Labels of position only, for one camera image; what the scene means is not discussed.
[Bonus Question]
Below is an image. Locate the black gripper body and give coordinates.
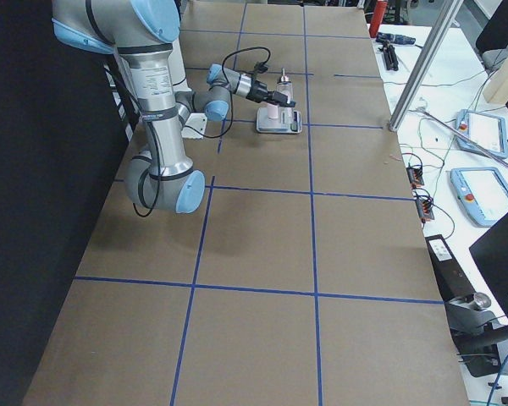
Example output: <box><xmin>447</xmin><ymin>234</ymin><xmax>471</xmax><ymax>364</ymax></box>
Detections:
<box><xmin>245</xmin><ymin>80</ymin><xmax>273</xmax><ymax>103</ymax></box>

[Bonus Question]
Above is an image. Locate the clear glass sauce bottle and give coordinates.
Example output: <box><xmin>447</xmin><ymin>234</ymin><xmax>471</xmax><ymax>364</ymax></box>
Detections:
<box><xmin>276</xmin><ymin>68</ymin><xmax>293</xmax><ymax>104</ymax></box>

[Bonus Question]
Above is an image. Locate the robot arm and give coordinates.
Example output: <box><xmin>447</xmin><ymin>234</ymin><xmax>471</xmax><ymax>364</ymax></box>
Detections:
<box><xmin>52</xmin><ymin>1</ymin><xmax>295</xmax><ymax>213</ymax></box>

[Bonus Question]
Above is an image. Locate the digital kitchen scale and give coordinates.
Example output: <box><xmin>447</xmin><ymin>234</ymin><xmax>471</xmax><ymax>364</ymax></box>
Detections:
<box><xmin>256</xmin><ymin>107</ymin><xmax>302</xmax><ymax>134</ymax></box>

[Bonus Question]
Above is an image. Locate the red bottle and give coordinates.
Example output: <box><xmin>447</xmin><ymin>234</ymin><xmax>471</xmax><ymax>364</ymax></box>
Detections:
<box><xmin>369</xmin><ymin>0</ymin><xmax>387</xmax><ymax>38</ymax></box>

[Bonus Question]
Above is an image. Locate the upper orange connector board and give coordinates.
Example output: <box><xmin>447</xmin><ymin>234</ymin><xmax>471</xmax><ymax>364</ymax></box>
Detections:
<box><xmin>406</xmin><ymin>166</ymin><xmax>424</xmax><ymax>189</ymax></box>

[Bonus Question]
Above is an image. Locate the orange connector board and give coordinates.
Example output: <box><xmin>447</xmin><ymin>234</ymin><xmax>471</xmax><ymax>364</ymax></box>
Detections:
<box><xmin>406</xmin><ymin>166</ymin><xmax>424</xmax><ymax>189</ymax></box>
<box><xmin>415</xmin><ymin>196</ymin><xmax>434</xmax><ymax>224</ymax></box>

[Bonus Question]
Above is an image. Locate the lower orange connector board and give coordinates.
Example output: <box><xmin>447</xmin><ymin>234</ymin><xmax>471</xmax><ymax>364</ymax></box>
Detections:
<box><xmin>415</xmin><ymin>196</ymin><xmax>434</xmax><ymax>224</ymax></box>

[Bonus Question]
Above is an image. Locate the upper blue teach pendant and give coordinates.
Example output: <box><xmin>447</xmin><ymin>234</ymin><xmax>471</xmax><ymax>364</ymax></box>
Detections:
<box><xmin>456</xmin><ymin>109</ymin><xmax>508</xmax><ymax>159</ymax></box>

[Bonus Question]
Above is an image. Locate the blue teach pendant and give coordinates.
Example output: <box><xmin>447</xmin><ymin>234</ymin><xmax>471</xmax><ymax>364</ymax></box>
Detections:
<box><xmin>450</xmin><ymin>167</ymin><xmax>508</xmax><ymax>228</ymax></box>
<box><xmin>456</xmin><ymin>109</ymin><xmax>508</xmax><ymax>159</ymax></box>

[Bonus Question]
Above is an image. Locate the lower blue teach pendant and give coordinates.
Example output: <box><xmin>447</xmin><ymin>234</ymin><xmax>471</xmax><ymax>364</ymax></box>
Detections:
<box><xmin>450</xmin><ymin>167</ymin><xmax>508</xmax><ymax>228</ymax></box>

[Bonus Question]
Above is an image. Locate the black box with label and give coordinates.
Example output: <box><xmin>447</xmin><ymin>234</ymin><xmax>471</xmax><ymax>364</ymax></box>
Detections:
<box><xmin>425</xmin><ymin>234</ymin><xmax>475</xmax><ymax>302</ymax></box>

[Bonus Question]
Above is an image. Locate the black monitor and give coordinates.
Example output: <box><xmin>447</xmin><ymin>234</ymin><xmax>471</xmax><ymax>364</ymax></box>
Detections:
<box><xmin>469</xmin><ymin>212</ymin><xmax>508</xmax><ymax>318</ymax></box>

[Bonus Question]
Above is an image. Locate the grey clamp stand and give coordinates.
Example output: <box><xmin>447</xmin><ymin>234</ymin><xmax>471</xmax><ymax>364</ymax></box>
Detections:
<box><xmin>444</xmin><ymin>297</ymin><xmax>508</xmax><ymax>377</ymax></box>

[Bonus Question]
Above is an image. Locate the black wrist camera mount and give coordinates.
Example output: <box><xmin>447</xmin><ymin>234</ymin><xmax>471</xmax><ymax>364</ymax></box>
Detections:
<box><xmin>252</xmin><ymin>61</ymin><xmax>268</xmax><ymax>77</ymax></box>

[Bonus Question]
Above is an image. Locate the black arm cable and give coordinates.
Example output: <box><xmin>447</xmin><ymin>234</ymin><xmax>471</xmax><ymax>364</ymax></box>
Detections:
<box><xmin>130</xmin><ymin>46</ymin><xmax>272</xmax><ymax>219</ymax></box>

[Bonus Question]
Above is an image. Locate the aluminium frame post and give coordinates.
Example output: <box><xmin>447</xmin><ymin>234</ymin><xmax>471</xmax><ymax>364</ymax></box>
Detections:
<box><xmin>389</xmin><ymin>0</ymin><xmax>463</xmax><ymax>132</ymax></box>

